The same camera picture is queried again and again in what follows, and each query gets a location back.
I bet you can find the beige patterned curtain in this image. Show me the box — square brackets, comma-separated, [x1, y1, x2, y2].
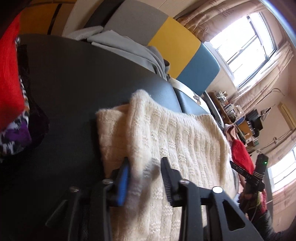
[175, 0, 265, 42]

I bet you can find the cream knitted sweater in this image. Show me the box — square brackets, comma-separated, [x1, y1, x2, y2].
[96, 90, 236, 240]

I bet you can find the purple white patterned cloth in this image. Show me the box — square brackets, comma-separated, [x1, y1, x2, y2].
[1, 77, 32, 157]

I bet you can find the grey hoodie garment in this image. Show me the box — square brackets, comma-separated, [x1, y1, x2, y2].
[66, 26, 170, 81]

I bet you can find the red fuzzy garment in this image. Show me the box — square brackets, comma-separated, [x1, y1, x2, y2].
[231, 140, 255, 174]

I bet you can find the cluttered wooden shelf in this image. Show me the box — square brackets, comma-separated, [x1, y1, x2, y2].
[208, 91, 263, 153]

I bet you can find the wall air conditioner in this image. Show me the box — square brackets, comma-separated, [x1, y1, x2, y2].
[278, 102, 296, 130]

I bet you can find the small keychain charm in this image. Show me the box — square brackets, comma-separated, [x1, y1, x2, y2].
[193, 94, 201, 105]

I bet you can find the window with metal frame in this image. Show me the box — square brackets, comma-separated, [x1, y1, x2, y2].
[205, 13, 277, 88]

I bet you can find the red cloth at left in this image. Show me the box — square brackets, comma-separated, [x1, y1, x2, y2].
[0, 14, 25, 131]

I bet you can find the grey yellow blue headboard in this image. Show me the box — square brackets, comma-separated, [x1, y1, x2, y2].
[104, 1, 220, 95]

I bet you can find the pink beige garment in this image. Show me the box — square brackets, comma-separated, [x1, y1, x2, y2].
[223, 124, 237, 145]

